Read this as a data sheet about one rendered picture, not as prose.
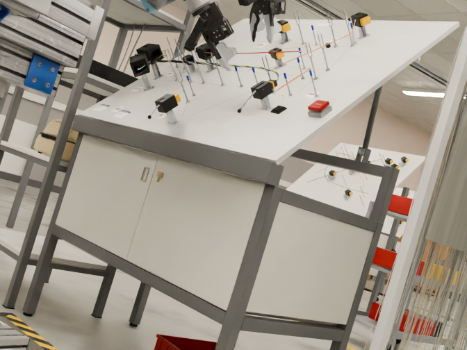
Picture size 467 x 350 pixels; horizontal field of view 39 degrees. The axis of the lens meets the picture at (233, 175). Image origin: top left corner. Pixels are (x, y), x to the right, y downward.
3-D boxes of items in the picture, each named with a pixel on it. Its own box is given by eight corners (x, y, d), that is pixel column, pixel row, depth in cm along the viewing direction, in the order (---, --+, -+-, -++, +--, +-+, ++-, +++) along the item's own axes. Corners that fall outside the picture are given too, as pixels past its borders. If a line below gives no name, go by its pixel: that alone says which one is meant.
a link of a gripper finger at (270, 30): (286, 41, 216) (282, 13, 216) (273, 40, 212) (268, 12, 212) (280, 44, 218) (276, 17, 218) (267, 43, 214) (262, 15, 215)
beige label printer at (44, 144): (55, 158, 287) (68, 115, 288) (30, 150, 302) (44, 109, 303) (109, 174, 309) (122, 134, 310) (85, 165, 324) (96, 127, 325)
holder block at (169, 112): (150, 133, 237) (141, 109, 232) (176, 117, 243) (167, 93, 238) (158, 135, 233) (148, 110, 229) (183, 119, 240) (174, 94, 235)
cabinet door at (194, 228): (224, 310, 195) (263, 183, 196) (124, 260, 235) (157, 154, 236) (230, 311, 197) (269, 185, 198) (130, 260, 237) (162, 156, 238)
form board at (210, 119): (79, 117, 279) (77, 114, 278) (244, 21, 330) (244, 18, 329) (276, 165, 193) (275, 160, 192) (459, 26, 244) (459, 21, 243)
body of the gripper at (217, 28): (231, 36, 204) (212, 1, 202) (207, 49, 207) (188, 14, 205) (235, 34, 212) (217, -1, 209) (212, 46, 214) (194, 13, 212)
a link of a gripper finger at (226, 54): (240, 64, 207) (226, 38, 205) (224, 73, 209) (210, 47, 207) (242, 63, 210) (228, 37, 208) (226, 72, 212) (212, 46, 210)
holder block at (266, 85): (253, 98, 224) (250, 87, 222) (265, 90, 226) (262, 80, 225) (261, 99, 221) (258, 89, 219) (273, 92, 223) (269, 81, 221)
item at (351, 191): (329, 310, 594) (381, 135, 599) (249, 273, 688) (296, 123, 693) (379, 319, 638) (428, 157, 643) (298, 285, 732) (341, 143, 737)
